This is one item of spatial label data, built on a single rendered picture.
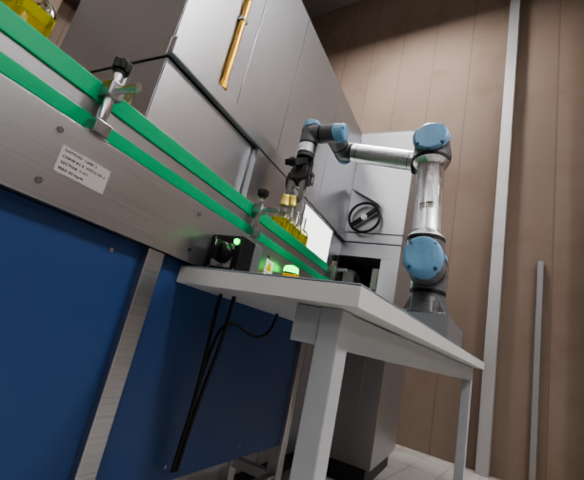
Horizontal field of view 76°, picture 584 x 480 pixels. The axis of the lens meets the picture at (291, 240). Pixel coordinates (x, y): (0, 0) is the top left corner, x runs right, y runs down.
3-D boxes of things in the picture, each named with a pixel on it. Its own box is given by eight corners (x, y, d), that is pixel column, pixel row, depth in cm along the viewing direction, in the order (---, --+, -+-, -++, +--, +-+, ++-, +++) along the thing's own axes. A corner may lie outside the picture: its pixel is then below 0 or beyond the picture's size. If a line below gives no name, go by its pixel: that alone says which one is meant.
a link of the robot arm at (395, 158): (456, 161, 144) (342, 146, 169) (455, 145, 134) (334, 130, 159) (447, 188, 142) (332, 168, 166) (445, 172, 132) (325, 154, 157)
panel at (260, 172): (318, 286, 212) (329, 230, 221) (323, 286, 211) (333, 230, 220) (230, 231, 136) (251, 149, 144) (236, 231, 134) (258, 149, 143)
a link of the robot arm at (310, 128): (319, 116, 151) (300, 118, 155) (314, 140, 148) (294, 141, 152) (326, 128, 157) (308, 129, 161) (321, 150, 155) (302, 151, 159)
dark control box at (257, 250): (225, 280, 85) (234, 245, 87) (254, 284, 82) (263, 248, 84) (203, 270, 78) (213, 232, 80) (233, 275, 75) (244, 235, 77)
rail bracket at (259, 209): (251, 240, 97) (263, 192, 100) (275, 242, 94) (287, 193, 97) (243, 234, 94) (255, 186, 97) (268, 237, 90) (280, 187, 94)
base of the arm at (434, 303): (453, 328, 125) (455, 298, 128) (444, 319, 113) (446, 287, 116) (408, 323, 133) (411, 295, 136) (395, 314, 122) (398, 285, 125)
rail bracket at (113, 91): (100, 144, 58) (128, 72, 61) (132, 142, 54) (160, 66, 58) (76, 129, 54) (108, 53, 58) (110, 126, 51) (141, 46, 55)
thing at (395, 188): (366, 280, 300) (383, 179, 323) (414, 286, 282) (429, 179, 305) (339, 254, 240) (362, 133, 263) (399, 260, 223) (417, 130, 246)
